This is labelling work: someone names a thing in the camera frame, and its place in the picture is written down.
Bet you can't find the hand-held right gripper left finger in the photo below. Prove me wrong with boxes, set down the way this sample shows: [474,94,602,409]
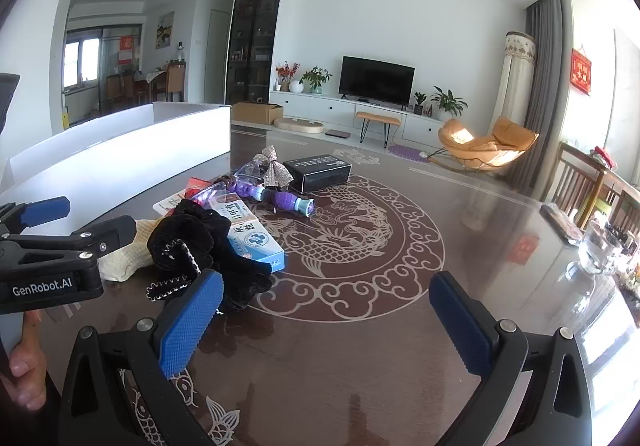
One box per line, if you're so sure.
[59,270,225,446]

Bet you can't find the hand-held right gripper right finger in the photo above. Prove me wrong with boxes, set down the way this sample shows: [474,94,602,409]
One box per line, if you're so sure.
[429,271,601,446]

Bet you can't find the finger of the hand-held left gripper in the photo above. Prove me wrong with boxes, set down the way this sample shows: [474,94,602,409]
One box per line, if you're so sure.
[0,196,72,236]
[0,215,137,261]

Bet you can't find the cream knit cloth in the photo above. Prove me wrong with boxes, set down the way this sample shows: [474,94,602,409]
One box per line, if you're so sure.
[97,218,161,283]

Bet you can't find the white plastic bottle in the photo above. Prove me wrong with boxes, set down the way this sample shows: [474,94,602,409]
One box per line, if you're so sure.
[152,193,201,217]

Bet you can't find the white cardboard box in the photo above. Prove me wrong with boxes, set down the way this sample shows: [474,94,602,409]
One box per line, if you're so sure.
[0,101,232,222]

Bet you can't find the blue white toothpaste box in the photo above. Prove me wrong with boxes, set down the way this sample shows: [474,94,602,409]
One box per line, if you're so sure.
[217,198,286,273]

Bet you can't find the purple teal plastic toy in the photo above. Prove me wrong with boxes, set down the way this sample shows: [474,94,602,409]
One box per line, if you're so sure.
[197,176,316,218]

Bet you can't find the rhinestone bow hair clip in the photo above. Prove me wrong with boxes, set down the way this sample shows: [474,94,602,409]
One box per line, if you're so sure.
[232,144,293,188]

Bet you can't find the black rectangular box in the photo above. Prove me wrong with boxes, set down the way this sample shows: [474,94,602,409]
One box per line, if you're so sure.
[282,154,352,193]

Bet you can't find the dark patterned desktop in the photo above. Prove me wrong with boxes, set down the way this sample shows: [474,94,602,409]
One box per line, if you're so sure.
[0,123,640,446]

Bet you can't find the person's left hand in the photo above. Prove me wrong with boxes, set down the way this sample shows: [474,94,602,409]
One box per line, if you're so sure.
[7,313,49,412]

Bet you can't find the clear glass cup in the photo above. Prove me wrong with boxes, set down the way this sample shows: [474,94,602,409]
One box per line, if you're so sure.
[577,221,623,277]

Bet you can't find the purple floor mat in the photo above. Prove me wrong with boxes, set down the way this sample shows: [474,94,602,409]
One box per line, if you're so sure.
[388,143,426,159]

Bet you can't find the brown cardboard box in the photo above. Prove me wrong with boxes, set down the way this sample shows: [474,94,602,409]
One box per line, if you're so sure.
[231,102,284,126]

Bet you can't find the orange lounge chair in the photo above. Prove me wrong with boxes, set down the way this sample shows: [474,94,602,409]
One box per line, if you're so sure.
[427,117,540,174]

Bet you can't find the beige round floor cushion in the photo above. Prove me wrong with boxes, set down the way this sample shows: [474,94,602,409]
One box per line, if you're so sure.
[275,117,326,136]

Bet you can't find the orange bench stool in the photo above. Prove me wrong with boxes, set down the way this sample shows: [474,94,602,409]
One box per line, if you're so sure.
[355,111,402,149]

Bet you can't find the large potted green plant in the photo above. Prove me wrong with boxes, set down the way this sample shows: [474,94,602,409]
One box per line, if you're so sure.
[430,86,468,122]

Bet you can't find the red flower arrangement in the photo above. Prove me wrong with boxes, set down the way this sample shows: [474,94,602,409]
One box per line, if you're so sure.
[275,61,301,92]

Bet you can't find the dark glass display cabinet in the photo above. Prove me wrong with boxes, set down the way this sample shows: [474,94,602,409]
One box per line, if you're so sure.
[225,0,286,107]

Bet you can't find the white television cabinet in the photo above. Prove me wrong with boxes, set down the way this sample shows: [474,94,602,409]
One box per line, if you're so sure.
[269,91,451,139]

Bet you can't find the covered standing air conditioner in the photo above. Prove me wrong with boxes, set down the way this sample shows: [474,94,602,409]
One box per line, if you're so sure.
[487,31,538,137]

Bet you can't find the leafy green plant in vase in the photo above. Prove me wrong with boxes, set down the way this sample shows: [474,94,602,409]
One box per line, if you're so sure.
[300,66,333,94]

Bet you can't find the black flat television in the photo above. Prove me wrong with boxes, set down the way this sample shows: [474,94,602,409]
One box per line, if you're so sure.
[338,56,416,105]

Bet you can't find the grey curtain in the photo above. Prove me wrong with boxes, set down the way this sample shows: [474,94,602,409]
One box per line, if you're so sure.
[510,0,566,199]

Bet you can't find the framed wall painting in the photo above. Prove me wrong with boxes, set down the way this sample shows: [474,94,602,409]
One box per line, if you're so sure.
[156,11,176,49]

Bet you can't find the red wall decoration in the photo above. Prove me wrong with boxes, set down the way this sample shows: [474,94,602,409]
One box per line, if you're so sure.
[571,48,593,94]

